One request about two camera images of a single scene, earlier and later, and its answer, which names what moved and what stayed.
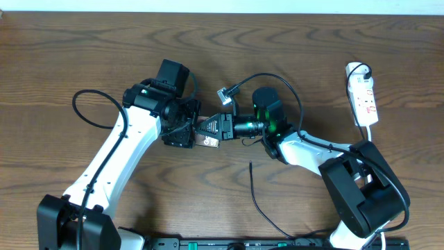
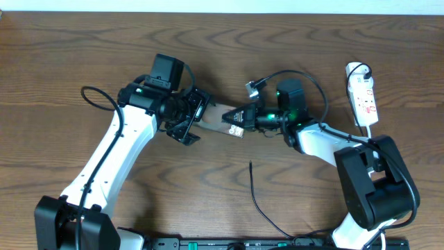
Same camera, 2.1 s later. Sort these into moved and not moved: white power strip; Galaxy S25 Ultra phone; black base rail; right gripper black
Moved: Galaxy S25 Ultra phone; right gripper black
Not moved: white power strip; black base rail
